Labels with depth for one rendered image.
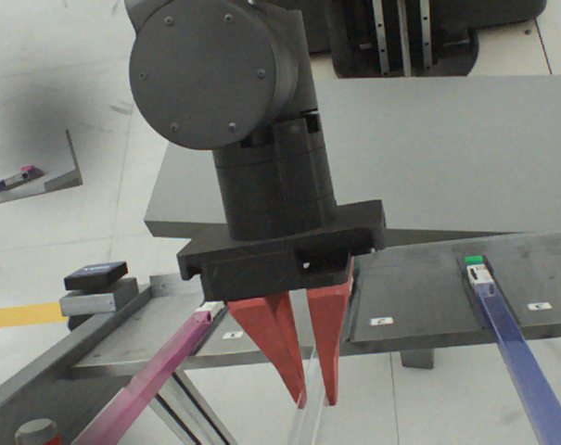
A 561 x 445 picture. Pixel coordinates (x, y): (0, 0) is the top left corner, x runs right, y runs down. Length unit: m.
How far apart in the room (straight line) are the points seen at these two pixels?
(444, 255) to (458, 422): 0.74
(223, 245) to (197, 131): 0.10
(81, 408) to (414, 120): 0.57
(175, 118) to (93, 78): 1.85
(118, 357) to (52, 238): 1.27
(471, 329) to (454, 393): 0.91
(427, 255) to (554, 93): 0.37
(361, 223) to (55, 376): 0.27
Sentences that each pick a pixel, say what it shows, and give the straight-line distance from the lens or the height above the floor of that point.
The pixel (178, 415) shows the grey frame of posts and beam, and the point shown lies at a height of 0.52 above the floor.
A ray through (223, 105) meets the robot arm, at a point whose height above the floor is 1.12.
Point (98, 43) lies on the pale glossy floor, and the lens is 2.25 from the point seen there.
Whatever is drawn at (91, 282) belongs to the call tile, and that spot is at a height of 0.81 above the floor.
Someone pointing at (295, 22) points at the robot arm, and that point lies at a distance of 0.37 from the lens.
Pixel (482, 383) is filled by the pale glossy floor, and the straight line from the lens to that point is 1.43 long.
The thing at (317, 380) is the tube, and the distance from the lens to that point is 0.42.
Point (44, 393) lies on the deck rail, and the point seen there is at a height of 0.88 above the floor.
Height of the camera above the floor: 1.32
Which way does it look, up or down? 53 degrees down
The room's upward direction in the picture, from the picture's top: 19 degrees counter-clockwise
